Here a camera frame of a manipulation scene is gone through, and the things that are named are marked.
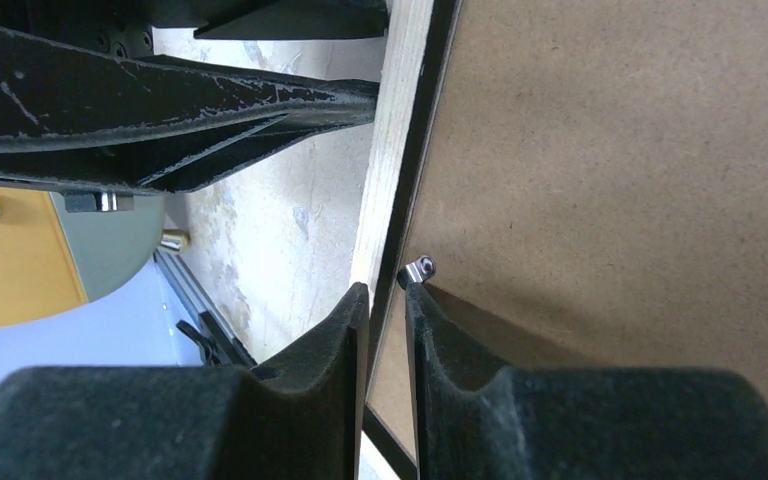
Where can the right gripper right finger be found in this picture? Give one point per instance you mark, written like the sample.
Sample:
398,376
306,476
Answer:
479,417

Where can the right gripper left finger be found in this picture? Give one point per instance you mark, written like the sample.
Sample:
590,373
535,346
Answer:
297,415

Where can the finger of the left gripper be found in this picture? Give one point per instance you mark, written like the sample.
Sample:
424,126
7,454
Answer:
296,20

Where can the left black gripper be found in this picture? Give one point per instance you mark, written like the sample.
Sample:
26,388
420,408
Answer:
76,114

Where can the wooden picture frame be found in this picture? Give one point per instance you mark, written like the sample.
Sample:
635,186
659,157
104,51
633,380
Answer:
417,49

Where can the brown frame backing board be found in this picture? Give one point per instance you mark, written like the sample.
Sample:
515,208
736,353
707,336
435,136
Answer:
594,189

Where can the white cylinder with orange lid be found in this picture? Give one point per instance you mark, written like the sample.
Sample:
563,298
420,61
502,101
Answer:
53,260

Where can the aluminium rail frame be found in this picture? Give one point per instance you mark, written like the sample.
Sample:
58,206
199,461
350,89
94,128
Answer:
206,327

